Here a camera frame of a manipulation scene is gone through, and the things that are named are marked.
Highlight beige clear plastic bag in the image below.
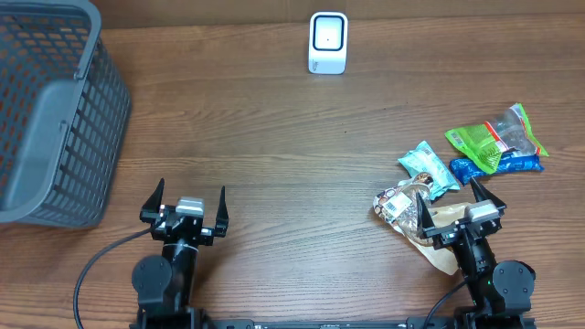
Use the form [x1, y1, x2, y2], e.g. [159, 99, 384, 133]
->
[373, 172, 470, 275]

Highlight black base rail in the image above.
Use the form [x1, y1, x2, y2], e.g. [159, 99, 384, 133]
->
[130, 310, 538, 329]

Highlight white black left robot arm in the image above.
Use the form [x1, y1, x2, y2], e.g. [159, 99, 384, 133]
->
[129, 180, 229, 329]

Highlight teal wet wipes pack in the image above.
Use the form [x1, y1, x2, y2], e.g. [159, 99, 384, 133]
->
[398, 141, 461, 201]

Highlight blue snack bar wrapper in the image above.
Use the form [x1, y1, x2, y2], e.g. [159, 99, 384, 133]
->
[449, 154, 545, 186]

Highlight green clear snack bag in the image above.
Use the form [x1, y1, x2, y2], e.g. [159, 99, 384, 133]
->
[444, 103, 548, 175]

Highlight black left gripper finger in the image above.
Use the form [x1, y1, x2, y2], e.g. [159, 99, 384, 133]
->
[139, 178, 165, 223]
[214, 187, 229, 237]

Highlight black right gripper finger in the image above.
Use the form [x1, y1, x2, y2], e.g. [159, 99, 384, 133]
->
[470, 177, 506, 213]
[416, 193, 435, 239]

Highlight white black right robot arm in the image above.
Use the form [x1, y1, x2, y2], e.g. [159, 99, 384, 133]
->
[417, 178, 536, 328]

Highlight dark grey plastic basket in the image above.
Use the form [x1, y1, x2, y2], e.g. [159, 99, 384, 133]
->
[1, 0, 132, 228]

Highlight white barcode scanner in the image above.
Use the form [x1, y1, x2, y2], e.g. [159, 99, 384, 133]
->
[307, 11, 348, 75]

